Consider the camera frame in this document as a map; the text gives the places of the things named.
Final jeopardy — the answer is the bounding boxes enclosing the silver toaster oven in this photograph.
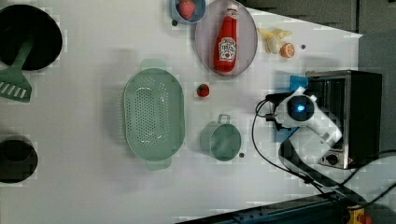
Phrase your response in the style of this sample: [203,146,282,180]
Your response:
[264,69,383,171]

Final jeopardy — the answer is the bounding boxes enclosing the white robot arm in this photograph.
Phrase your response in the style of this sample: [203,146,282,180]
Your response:
[275,87,395,206]

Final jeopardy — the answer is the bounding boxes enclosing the red strawberry on table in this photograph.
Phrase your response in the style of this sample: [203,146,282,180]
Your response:
[196,84,210,97]

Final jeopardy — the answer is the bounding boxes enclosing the green colander basket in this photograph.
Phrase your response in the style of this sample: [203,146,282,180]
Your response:
[122,59,185,171]

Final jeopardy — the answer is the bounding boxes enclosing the red ketchup bottle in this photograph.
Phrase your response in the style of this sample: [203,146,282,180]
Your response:
[213,4,238,73]

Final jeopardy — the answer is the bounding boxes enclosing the grey round plate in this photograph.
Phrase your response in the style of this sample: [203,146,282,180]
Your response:
[195,0,258,76]

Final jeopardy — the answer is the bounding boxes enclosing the peeled toy banana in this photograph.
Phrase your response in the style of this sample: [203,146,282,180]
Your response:
[258,29,291,54]

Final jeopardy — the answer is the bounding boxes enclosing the red strawberry in bowl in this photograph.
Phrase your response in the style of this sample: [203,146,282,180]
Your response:
[179,0,196,20]

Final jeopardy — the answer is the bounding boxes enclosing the blue bowl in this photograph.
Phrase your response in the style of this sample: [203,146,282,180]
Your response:
[169,0,206,23]

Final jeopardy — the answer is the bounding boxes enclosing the orange slice toy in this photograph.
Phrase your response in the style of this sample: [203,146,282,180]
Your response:
[280,43,295,59]

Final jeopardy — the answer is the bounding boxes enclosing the green slotted spatula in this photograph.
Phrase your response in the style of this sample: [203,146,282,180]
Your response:
[0,37,34,103]

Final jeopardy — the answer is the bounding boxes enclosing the yellow emergency stop button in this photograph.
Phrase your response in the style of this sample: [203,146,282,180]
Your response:
[346,207,374,224]

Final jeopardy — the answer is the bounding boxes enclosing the black frying pan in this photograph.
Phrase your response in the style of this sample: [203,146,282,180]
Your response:
[0,5,63,71]

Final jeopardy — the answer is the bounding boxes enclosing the green cup with handle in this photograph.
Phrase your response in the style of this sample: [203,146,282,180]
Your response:
[200,114,242,161]

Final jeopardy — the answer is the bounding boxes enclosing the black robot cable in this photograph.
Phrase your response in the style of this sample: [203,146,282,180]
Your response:
[250,98,396,208]

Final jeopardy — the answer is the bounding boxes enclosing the blue metal frame rail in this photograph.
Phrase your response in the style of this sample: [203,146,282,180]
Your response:
[177,193,351,224]

